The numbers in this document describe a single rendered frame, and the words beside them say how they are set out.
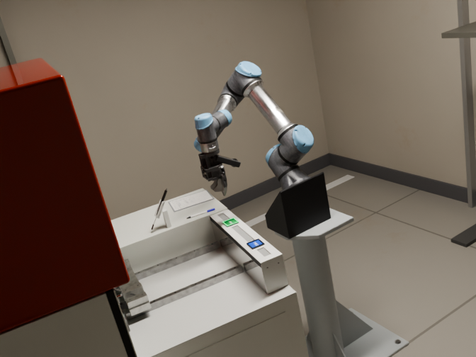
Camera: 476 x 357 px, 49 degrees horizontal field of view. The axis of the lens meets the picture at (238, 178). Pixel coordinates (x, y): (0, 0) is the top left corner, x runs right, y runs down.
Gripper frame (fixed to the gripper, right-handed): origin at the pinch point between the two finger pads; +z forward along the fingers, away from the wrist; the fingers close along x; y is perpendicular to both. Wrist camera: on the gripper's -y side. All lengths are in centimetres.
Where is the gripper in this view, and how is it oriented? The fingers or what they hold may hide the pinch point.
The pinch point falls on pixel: (225, 192)
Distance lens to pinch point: 227.4
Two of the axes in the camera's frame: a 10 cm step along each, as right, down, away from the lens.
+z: 2.0, 9.1, 3.5
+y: -9.0, 3.2, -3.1
